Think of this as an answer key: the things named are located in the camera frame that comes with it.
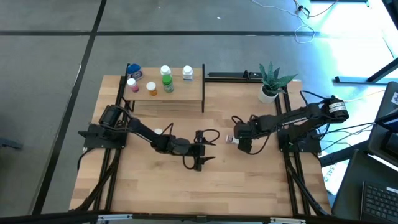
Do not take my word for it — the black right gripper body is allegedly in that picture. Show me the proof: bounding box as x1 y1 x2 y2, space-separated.
242 122 261 140

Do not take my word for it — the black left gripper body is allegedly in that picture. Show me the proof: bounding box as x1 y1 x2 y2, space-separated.
178 138 206 158

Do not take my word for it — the green-capped medicine bottle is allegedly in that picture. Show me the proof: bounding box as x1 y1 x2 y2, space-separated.
161 74 175 93

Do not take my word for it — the blue-capped medicine bottle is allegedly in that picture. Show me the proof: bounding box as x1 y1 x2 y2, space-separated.
126 63 144 81

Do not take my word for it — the wooden shelf board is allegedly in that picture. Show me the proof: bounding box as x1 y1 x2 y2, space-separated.
123 67 203 101

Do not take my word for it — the white plant pot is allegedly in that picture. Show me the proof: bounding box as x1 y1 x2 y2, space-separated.
257 84 279 105

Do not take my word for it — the green succulent plant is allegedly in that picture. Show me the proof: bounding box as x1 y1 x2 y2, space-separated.
258 61 299 94

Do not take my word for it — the black table leg bar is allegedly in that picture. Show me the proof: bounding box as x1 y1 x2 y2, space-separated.
319 139 371 168

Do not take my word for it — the white printed paper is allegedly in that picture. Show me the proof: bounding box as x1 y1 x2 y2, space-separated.
322 160 351 195

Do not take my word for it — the black floor stand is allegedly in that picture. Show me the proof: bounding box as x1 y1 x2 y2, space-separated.
335 57 398 85

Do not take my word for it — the dark grey laptop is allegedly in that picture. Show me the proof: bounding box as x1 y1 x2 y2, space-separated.
368 81 398 167

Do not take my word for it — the black laptop with keyboard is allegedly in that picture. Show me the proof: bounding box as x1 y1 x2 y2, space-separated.
331 149 398 224

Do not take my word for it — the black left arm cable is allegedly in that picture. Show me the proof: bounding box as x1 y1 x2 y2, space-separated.
160 122 221 170

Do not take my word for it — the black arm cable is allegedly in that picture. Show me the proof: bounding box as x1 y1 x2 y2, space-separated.
231 90 330 156
160 122 221 170

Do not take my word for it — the black metal shelf frame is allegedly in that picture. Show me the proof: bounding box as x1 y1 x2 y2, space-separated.
123 63 206 114

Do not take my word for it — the short black bracket rail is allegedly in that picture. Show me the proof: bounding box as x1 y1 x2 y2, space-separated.
203 70 264 83

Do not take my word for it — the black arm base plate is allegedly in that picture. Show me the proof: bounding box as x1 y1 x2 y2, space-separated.
277 126 322 154
77 124 129 149

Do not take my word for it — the long black frame crossbar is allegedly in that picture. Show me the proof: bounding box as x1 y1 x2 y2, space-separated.
0 211 398 224

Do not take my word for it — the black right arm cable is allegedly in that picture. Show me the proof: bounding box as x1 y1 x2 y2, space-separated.
231 90 330 156

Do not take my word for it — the black frame rail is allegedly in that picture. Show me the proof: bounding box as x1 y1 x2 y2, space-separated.
275 92 296 216
282 88 312 216
105 99 131 215
92 75 124 215

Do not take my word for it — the silver aluminium bracket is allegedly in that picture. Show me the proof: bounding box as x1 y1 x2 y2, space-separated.
98 213 133 222
269 217 307 224

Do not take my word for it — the black diagonal frame brace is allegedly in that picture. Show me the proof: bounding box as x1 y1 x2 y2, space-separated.
285 161 330 216
73 152 121 214

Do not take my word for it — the white floor cable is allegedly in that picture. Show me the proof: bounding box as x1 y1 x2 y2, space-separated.
250 0 317 45

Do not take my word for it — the black power cable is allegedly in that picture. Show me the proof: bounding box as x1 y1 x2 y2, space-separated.
319 121 377 138

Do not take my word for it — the yellow cable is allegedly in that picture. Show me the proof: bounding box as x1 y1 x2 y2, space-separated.
345 89 387 103

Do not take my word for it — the black floor cable with plug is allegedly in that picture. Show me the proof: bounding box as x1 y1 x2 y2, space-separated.
293 0 340 19

